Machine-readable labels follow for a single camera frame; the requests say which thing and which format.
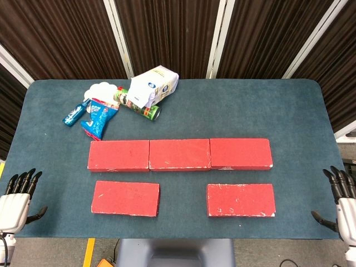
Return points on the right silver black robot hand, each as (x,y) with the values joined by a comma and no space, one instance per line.
(346,214)

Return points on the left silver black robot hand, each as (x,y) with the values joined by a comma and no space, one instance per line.
(14,208)

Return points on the red brick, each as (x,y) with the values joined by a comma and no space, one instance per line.
(240,200)
(118,154)
(179,154)
(125,198)
(240,153)

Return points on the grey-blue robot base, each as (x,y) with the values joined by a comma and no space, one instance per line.
(175,253)

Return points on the brown ribbed partition panel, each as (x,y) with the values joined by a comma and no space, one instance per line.
(267,36)
(61,36)
(169,33)
(339,69)
(8,111)

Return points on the orange box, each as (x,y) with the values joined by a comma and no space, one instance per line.
(107,262)

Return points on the blue plastic bottle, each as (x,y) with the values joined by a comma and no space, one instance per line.
(73,114)

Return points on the blue snack bag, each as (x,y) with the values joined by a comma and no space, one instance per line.
(97,119)

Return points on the red white snack packet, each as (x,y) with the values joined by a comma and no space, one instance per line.
(109,103)

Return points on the white plate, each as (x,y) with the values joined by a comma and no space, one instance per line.
(100,89)

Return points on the green chips can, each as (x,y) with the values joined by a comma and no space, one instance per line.
(144,111)

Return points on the blue felt table cover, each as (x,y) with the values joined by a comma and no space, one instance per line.
(180,125)

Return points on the white paper flour bag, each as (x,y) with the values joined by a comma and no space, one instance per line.
(153,83)

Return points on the white partition frame post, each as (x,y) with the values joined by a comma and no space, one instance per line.
(16,66)
(219,39)
(311,39)
(119,39)

